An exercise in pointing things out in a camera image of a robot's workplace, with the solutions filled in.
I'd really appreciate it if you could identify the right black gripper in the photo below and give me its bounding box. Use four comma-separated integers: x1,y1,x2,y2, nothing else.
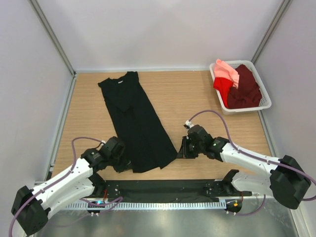
177,135,204,158

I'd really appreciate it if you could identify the black t shirt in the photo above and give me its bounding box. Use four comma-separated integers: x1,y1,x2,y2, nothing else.
98,72,177,173

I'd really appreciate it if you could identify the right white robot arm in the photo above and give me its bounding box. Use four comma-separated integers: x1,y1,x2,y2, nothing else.
178,123,311,209

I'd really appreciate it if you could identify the red t shirt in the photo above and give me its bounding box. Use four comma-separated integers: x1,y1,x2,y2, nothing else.
213,77,233,108

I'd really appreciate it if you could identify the maroon t shirt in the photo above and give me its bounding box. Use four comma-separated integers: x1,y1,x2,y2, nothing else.
227,64,262,109

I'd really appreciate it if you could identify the pink t shirt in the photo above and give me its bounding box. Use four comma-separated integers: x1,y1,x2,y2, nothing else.
213,59,239,88

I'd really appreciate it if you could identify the white plastic basket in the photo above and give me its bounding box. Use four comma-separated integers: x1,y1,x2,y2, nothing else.
209,60,272,115

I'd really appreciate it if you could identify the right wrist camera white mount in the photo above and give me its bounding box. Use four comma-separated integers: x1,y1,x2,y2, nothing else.
184,120,194,129

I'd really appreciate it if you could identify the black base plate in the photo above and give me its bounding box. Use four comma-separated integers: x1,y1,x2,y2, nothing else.
93,179,252,199

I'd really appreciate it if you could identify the white slotted cable duct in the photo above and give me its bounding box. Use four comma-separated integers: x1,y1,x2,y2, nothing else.
65,199,226,211

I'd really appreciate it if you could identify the aluminium front rail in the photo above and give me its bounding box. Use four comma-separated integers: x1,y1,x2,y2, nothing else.
34,179,301,201

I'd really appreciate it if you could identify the right aluminium frame post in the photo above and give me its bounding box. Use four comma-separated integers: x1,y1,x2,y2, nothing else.
251,0,293,64

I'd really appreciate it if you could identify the aluminium frame post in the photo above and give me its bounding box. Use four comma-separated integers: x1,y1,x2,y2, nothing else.
28,0,76,77
251,0,293,64

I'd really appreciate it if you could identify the left aluminium frame post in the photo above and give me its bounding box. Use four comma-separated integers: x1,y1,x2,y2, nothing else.
28,0,76,77

